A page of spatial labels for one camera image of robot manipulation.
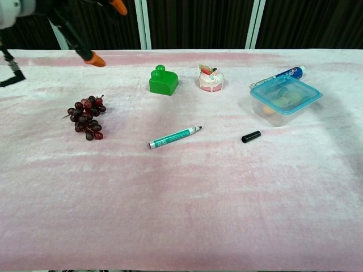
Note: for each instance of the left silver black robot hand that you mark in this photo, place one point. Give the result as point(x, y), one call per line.
point(65, 25)

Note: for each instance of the green white marker pen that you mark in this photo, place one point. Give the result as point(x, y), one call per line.
point(173, 137)

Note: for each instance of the black marker cap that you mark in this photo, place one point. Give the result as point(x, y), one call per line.
point(251, 136)

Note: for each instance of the black ribbed partition panel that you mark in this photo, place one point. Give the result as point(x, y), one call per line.
point(312, 25)
point(119, 31)
point(34, 39)
point(198, 25)

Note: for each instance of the dark red grape bunch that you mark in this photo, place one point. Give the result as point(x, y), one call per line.
point(86, 117)

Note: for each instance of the green toy building block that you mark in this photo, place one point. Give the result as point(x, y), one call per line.
point(164, 83)

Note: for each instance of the pink toy cake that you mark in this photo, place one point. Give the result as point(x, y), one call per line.
point(210, 80)

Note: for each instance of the pink table cloth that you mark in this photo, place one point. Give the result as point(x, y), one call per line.
point(181, 198)

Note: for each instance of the blue white toothpaste tube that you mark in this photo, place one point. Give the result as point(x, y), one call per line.
point(292, 72)

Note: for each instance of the clear box with blue lid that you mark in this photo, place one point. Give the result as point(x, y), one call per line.
point(285, 99)

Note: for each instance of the white partition post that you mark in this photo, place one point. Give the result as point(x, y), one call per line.
point(252, 25)
point(143, 25)
point(61, 41)

